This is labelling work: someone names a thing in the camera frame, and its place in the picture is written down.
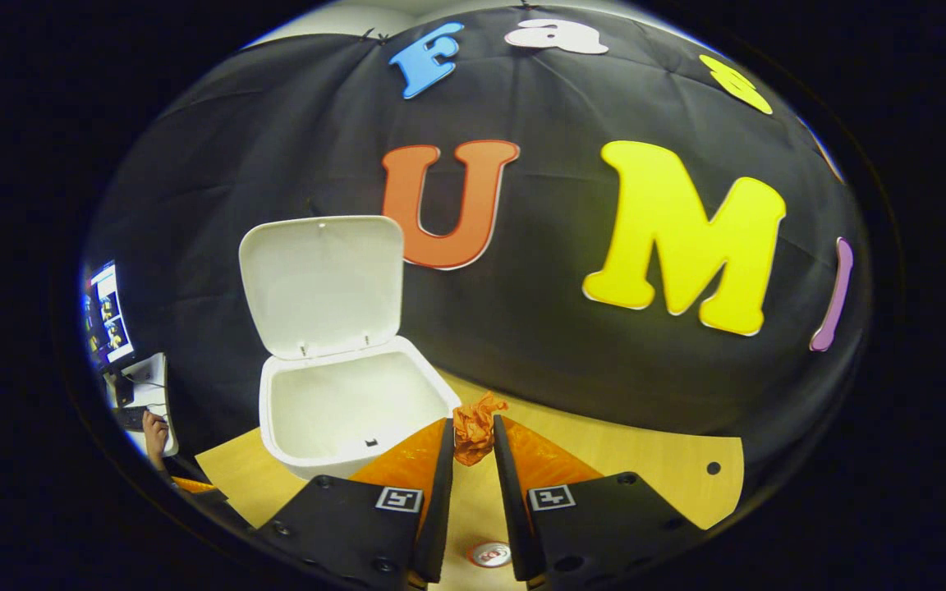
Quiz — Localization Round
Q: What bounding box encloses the black backdrop cloth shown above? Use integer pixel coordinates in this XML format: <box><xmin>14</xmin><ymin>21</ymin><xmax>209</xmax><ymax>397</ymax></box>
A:
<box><xmin>83</xmin><ymin>4</ymin><xmax>872</xmax><ymax>493</ymax></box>

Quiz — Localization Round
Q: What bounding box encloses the orange paper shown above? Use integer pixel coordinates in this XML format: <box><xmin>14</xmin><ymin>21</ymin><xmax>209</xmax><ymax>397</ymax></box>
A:
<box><xmin>451</xmin><ymin>392</ymin><xmax>509</xmax><ymax>467</ymax></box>

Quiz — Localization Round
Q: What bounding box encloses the white desktop garbage bin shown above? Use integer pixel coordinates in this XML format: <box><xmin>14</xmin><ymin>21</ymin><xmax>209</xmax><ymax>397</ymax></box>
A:
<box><xmin>239</xmin><ymin>215</ymin><xmax>462</xmax><ymax>481</ymax></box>

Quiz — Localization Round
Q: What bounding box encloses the wooden desktop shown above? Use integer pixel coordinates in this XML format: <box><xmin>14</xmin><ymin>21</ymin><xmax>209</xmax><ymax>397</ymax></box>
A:
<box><xmin>195</xmin><ymin>369</ymin><xmax>745</xmax><ymax>591</ymax></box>

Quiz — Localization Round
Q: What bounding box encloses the computer monitor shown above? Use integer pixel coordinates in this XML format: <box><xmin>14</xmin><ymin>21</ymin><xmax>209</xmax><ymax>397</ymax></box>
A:
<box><xmin>81</xmin><ymin>260</ymin><xmax>137</xmax><ymax>374</ymax></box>

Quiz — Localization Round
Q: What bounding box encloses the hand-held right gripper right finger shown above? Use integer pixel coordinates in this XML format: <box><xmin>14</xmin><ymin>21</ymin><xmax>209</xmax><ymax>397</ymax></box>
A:
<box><xmin>492</xmin><ymin>415</ymin><xmax>708</xmax><ymax>591</ymax></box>

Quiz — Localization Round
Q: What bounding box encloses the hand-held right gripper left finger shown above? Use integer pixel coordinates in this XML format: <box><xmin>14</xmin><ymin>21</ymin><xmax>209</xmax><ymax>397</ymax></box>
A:
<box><xmin>251</xmin><ymin>417</ymin><xmax>456</xmax><ymax>591</ymax></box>

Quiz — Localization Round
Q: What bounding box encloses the white side desk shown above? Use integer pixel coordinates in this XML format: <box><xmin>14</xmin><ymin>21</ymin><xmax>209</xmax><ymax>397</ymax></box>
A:
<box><xmin>112</xmin><ymin>353</ymin><xmax>180</xmax><ymax>458</ymax></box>

